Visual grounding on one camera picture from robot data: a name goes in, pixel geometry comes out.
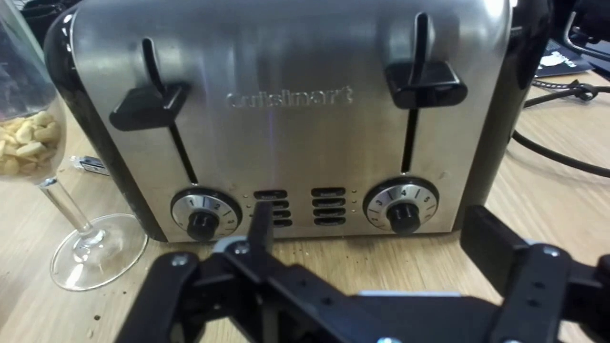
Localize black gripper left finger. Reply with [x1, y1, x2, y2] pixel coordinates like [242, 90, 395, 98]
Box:
[115, 201, 359, 343]

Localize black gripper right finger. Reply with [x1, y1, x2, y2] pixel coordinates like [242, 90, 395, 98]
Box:
[460, 205, 610, 343]

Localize black silver toaster knob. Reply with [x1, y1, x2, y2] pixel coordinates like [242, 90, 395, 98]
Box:
[363, 176, 443, 237]
[168, 186, 244, 243]

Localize stainless steel four-slot toaster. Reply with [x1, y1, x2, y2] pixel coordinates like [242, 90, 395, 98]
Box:
[44, 0, 553, 245]

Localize black toaster lever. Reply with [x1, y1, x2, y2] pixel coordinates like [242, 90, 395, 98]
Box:
[107, 37, 193, 134]
[384, 10, 469, 111]

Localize small wrapper piece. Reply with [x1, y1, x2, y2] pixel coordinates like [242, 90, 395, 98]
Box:
[69, 155, 111, 178]

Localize wine glass with popcorn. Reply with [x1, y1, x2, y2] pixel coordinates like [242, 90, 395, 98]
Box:
[0, 0, 151, 294]

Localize black power cable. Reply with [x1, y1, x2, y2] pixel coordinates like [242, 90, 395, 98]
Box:
[509, 128, 610, 182]
[525, 77, 610, 111]

